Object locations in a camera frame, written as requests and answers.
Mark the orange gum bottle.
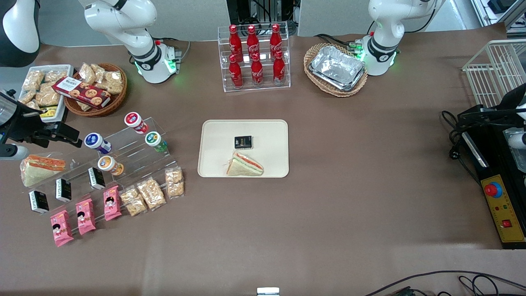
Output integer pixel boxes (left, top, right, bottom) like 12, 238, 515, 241
97, 155, 124, 176

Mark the white rectangular dish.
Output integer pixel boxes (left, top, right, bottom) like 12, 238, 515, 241
18, 65, 74, 124

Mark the oval wicker basket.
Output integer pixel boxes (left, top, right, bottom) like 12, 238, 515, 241
304, 43, 369, 97

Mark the dark red cookie box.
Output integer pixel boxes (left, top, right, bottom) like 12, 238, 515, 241
52, 76, 111, 109

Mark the blue gum bottle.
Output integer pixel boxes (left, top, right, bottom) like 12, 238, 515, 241
84, 133, 112, 155

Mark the pink snack pack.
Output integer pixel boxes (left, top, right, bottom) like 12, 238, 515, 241
50, 210, 75, 247
103, 185, 122, 221
76, 198, 97, 236

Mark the black yellow control box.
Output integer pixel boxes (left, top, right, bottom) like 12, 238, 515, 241
462, 105, 526, 250

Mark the black cable at table edge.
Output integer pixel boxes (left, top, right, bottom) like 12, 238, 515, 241
364, 270, 526, 296

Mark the green gum bottle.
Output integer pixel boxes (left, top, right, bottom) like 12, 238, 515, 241
145, 132, 168, 153

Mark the red gum bottle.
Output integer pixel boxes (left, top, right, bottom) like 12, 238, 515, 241
124, 112, 148, 134

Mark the white wire basket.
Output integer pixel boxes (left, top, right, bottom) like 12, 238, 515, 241
462, 39, 526, 108

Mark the wrapped triangle sandwich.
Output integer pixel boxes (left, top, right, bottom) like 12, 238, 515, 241
20, 154, 66, 187
226, 151, 264, 177

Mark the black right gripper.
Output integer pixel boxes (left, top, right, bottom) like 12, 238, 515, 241
0, 91, 83, 148

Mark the black cable by control box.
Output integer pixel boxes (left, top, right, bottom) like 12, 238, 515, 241
441, 110, 481, 185

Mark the black cable at arm base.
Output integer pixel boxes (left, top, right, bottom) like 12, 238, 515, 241
314, 33, 362, 51

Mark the round wicker basket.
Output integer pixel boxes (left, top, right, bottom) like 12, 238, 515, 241
64, 63, 128, 118

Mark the grey cable at arm base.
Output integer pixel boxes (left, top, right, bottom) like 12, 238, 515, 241
154, 37, 191, 62

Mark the black equipment rack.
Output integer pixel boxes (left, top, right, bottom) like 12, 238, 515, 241
226, 0, 298, 37

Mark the red cola bottle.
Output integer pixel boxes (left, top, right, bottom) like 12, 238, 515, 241
270, 23, 283, 58
228, 25, 243, 62
251, 53, 264, 87
247, 25, 260, 60
273, 51, 286, 85
228, 55, 243, 89

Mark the beige plastic tray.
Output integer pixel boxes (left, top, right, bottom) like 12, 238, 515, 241
198, 120, 289, 178

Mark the clear acrylic stepped stand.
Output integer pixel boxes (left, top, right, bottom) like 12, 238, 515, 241
25, 117, 183, 218

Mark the clear acrylic bottle rack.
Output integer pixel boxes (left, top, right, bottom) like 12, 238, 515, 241
218, 21, 291, 93

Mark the aluminium foil tray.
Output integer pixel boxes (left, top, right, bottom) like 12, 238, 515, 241
309, 45, 366, 92

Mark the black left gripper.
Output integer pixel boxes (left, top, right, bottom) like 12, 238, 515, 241
458, 84, 526, 127

